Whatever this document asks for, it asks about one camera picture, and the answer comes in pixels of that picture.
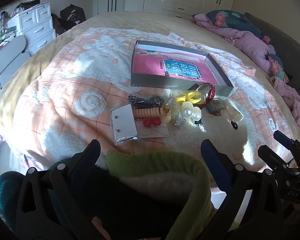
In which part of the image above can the white chair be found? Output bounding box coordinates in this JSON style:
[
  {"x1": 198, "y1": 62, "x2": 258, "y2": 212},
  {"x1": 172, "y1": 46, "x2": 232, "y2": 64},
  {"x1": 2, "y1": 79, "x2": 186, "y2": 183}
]
[{"x1": 0, "y1": 35, "x2": 30, "y2": 95}]

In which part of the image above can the pale yellow jewelry pack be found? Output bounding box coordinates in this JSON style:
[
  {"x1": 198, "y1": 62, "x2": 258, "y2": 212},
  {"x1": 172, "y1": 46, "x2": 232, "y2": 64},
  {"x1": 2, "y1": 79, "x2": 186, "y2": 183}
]
[{"x1": 224, "y1": 104, "x2": 244, "y2": 123}]

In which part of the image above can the pink picture book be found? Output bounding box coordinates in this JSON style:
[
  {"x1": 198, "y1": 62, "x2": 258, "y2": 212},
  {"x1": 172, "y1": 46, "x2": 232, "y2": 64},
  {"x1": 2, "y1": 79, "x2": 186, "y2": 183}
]
[{"x1": 132, "y1": 49, "x2": 217, "y2": 84}]

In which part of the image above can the orange and white blanket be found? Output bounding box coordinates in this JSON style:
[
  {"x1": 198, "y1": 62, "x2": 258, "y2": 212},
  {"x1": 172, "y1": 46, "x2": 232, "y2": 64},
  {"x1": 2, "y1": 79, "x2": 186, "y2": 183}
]
[{"x1": 12, "y1": 26, "x2": 298, "y2": 173}]

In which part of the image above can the stud earring card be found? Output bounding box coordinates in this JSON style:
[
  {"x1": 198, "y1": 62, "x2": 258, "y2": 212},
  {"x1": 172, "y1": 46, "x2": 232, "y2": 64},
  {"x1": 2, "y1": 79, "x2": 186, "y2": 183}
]
[{"x1": 111, "y1": 104, "x2": 138, "y2": 145}]

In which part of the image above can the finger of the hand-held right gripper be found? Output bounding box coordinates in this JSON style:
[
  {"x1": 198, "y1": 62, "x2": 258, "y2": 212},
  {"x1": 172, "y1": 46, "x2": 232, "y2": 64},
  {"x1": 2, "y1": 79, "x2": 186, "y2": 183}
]
[
  {"x1": 273, "y1": 130, "x2": 300, "y2": 167},
  {"x1": 257, "y1": 144, "x2": 290, "y2": 171}
]

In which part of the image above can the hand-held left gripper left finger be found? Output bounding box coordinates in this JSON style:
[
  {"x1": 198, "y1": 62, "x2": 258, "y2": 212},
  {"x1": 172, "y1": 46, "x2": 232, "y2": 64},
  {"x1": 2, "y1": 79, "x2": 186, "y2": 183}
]
[{"x1": 15, "y1": 139, "x2": 108, "y2": 240}]

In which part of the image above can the orange spiral hair tie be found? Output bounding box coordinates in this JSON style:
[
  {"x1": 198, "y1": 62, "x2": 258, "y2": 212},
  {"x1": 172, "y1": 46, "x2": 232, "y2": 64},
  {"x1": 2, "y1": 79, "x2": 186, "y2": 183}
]
[{"x1": 134, "y1": 107, "x2": 171, "y2": 118}]

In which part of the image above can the grey cardboard box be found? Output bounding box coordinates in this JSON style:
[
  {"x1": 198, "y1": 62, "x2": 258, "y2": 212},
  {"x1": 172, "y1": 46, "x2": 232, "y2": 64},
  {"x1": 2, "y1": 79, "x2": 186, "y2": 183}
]
[{"x1": 130, "y1": 40, "x2": 234, "y2": 97}]

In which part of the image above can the dark bead bracelet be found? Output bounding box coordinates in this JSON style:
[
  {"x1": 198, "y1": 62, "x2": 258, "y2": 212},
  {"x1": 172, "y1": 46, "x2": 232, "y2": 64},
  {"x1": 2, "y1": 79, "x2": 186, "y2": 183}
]
[{"x1": 128, "y1": 94, "x2": 164, "y2": 107}]

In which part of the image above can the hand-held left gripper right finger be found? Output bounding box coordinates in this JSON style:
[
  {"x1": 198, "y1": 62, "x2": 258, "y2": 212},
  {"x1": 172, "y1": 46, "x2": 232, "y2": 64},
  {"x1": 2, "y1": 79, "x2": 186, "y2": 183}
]
[{"x1": 200, "y1": 139, "x2": 284, "y2": 240}]

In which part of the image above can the yellow bed sheet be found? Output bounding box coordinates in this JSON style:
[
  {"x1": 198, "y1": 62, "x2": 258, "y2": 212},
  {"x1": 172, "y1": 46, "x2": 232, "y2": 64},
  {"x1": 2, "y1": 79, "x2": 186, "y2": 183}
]
[{"x1": 0, "y1": 11, "x2": 300, "y2": 180}]

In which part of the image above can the black bag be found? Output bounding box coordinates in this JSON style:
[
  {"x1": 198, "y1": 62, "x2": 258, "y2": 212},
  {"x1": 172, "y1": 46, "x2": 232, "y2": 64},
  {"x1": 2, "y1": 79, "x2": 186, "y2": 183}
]
[{"x1": 59, "y1": 4, "x2": 87, "y2": 30}]

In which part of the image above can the yellow hoop earrings bag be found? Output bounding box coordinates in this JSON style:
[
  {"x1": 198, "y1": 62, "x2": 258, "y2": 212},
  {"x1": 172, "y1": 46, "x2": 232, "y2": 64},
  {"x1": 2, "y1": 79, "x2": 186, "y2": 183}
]
[{"x1": 171, "y1": 90, "x2": 206, "y2": 105}]

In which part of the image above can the purple quilt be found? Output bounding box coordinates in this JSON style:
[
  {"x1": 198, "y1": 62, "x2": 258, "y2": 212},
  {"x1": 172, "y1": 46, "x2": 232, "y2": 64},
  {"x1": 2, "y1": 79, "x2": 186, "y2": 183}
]
[{"x1": 191, "y1": 14, "x2": 300, "y2": 130}]

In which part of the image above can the pile of desk items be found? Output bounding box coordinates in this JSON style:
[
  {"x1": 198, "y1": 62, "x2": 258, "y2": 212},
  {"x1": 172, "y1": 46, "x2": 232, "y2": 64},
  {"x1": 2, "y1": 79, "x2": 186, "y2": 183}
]
[{"x1": 0, "y1": 4, "x2": 18, "y2": 55}]

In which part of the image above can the dark brown bag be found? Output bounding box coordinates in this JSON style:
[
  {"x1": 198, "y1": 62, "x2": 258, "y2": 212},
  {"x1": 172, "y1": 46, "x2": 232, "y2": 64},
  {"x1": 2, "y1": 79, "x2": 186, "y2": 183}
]
[{"x1": 51, "y1": 14, "x2": 66, "y2": 35}]

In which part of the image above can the white drawer chest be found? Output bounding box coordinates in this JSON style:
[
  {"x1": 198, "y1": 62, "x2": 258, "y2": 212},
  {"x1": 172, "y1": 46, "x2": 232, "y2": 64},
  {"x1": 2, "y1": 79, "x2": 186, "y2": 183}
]
[{"x1": 7, "y1": 1, "x2": 57, "y2": 55}]

